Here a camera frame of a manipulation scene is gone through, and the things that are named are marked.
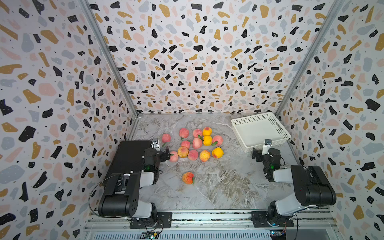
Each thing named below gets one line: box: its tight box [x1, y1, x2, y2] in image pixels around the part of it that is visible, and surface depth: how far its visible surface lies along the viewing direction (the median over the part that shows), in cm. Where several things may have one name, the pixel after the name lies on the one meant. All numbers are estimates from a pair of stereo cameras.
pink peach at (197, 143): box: [192, 137, 203, 150], surface depth 100 cm
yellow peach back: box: [202, 126, 213, 136], surface depth 108 cm
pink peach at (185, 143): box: [180, 140, 191, 149], surface depth 99 cm
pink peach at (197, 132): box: [192, 128, 203, 138], surface depth 105 cm
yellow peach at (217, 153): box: [211, 147, 224, 159], surface depth 97 cm
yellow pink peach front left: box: [177, 146, 189, 158], surface depth 96 cm
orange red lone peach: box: [182, 172, 194, 185], surface depth 85 cm
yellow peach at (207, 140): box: [203, 135, 213, 146], surface depth 102 cm
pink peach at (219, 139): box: [212, 135, 224, 146], surface depth 102 cm
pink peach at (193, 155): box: [187, 149, 199, 161], surface depth 95 cm
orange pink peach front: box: [199, 150, 211, 163], surface depth 94 cm
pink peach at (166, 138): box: [162, 133, 172, 143], surface depth 105 cm
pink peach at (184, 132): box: [179, 128, 190, 139], surface depth 105 cm
